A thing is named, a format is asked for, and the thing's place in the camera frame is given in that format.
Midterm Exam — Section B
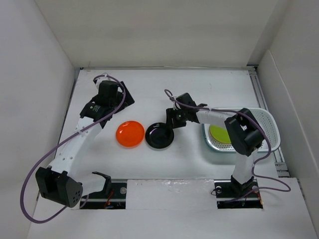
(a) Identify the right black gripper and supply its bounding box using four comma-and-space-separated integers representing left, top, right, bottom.
165, 107, 188, 130

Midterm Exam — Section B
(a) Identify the black plate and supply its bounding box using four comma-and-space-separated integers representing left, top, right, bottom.
145, 122, 174, 149

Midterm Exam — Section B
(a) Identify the green plate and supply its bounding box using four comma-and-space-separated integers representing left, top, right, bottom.
209, 125, 231, 144

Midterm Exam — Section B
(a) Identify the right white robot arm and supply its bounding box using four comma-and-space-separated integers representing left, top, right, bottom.
164, 89, 265, 196

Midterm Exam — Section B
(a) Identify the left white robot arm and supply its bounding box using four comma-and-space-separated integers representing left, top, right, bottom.
35, 80, 135, 208

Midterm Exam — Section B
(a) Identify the white perforated plastic bin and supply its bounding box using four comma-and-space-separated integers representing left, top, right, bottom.
202, 108, 281, 153

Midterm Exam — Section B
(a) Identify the orange plate left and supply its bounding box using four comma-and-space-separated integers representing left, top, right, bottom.
116, 120, 145, 147

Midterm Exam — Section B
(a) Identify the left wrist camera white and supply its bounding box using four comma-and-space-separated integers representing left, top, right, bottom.
93, 73, 109, 89

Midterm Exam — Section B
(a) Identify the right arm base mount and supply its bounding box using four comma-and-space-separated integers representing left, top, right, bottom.
210, 180, 263, 209

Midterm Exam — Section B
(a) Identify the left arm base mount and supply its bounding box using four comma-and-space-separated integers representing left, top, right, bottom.
79, 171, 128, 210

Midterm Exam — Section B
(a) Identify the aluminium rail right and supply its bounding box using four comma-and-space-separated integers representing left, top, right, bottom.
248, 65, 291, 178

